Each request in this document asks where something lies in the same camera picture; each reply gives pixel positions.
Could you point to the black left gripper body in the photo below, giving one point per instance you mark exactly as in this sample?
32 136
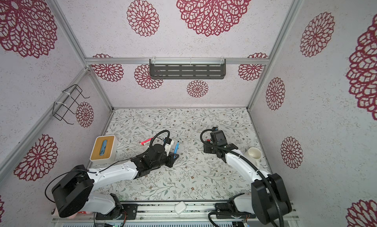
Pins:
165 160

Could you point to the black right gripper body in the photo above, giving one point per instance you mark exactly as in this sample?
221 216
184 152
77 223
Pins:
210 150

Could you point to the pink highlighter pen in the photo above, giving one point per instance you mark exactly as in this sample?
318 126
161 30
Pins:
145 142

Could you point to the blue marker pen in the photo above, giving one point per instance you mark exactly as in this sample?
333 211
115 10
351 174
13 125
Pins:
176 148

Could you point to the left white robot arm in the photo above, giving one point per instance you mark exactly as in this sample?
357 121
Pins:
77 190

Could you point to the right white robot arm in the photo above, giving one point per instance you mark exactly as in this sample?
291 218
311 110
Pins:
268 200

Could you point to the cream ceramic mug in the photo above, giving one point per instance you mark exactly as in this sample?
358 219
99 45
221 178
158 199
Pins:
254 155

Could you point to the white wooden-top tissue box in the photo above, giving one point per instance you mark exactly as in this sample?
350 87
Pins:
109 156

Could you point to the pink plush toy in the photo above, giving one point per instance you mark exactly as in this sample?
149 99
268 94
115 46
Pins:
55 213

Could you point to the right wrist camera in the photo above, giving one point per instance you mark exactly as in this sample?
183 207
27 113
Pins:
218 138

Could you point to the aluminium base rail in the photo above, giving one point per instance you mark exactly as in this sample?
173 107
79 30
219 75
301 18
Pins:
164 213

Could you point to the white pad on rail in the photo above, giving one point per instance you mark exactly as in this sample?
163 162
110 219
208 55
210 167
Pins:
180 207

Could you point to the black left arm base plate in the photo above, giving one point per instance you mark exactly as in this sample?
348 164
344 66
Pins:
127 212

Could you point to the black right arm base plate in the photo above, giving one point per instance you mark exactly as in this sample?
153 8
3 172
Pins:
225 210

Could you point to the dark metal wall shelf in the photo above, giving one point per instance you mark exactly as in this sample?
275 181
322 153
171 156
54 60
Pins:
187 69

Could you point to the black wire wall rack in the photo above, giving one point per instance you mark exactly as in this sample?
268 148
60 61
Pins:
62 108

